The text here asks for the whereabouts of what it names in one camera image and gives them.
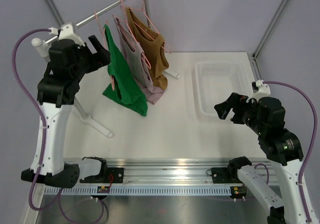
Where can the mauve tank top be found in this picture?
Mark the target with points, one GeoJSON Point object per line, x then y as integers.
{"type": "Point", "coordinates": [139, 69]}

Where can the white plastic basket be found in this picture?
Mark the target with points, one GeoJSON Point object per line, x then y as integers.
{"type": "Point", "coordinates": [216, 80]}

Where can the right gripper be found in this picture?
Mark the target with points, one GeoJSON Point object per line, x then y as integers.
{"type": "Point", "coordinates": [238, 102]}

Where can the black mounting plate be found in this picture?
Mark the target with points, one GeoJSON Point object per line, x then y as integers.
{"type": "Point", "coordinates": [220, 175]}
{"type": "Point", "coordinates": [112, 175]}

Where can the clothes rack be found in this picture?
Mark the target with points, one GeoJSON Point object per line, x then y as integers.
{"type": "Point", "coordinates": [42, 48]}

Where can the green tank top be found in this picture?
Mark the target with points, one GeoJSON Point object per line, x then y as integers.
{"type": "Point", "coordinates": [124, 90]}

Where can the frame post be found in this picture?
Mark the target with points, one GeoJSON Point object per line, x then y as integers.
{"type": "Point", "coordinates": [271, 26]}
{"type": "Point", "coordinates": [55, 12]}

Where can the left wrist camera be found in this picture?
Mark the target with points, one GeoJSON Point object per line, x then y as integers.
{"type": "Point", "coordinates": [66, 32]}

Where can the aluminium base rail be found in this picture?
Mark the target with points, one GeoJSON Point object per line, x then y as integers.
{"type": "Point", "coordinates": [166, 172]}

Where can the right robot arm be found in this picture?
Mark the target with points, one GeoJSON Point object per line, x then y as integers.
{"type": "Point", "coordinates": [265, 117]}

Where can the pink hanger of brown top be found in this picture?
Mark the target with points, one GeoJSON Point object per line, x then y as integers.
{"type": "Point", "coordinates": [167, 50]}

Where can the brown tank top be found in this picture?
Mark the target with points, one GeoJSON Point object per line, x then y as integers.
{"type": "Point", "coordinates": [152, 44]}

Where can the right frame post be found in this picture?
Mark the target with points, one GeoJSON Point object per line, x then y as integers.
{"type": "Point", "coordinates": [271, 26]}

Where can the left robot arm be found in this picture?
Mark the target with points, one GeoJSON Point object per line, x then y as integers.
{"type": "Point", "coordinates": [69, 62]}

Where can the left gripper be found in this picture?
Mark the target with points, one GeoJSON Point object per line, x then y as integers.
{"type": "Point", "coordinates": [99, 59]}

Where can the pink hanger of green top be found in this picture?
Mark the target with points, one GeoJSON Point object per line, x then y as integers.
{"type": "Point", "coordinates": [102, 31]}

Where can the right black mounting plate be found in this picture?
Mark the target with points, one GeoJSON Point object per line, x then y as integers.
{"type": "Point", "coordinates": [220, 175]}

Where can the white slotted cable duct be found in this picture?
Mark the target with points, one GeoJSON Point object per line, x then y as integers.
{"type": "Point", "coordinates": [121, 190]}

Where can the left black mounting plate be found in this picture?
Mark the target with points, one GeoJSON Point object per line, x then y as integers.
{"type": "Point", "coordinates": [112, 175]}

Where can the left frame post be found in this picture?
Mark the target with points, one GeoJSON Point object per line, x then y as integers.
{"type": "Point", "coordinates": [55, 12]}

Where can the pink hanger of mauve top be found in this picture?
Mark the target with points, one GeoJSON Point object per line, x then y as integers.
{"type": "Point", "coordinates": [126, 31]}

